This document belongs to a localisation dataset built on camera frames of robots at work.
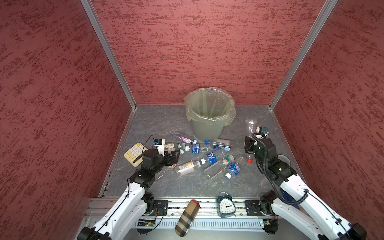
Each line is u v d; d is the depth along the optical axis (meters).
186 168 0.83
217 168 0.87
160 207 0.71
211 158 0.86
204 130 0.97
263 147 0.53
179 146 0.92
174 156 0.74
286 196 0.51
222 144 0.98
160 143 0.73
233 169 0.82
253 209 0.74
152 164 0.62
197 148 0.90
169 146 0.91
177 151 0.79
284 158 0.93
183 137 0.96
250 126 0.79
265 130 0.65
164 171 0.71
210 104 1.00
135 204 0.53
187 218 0.68
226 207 0.71
